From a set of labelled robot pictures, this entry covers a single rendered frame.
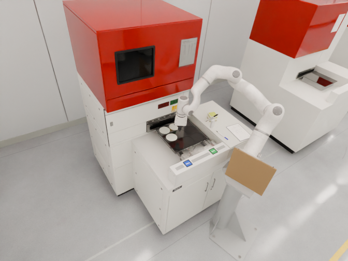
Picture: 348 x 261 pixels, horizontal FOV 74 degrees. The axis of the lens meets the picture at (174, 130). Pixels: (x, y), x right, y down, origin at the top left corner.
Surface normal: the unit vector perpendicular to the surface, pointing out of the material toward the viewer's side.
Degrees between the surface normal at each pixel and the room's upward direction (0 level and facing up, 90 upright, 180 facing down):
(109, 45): 90
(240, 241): 0
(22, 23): 90
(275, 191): 0
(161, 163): 0
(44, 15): 90
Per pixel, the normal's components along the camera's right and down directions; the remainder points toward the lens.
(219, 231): 0.08, -0.75
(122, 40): 0.56, 0.57
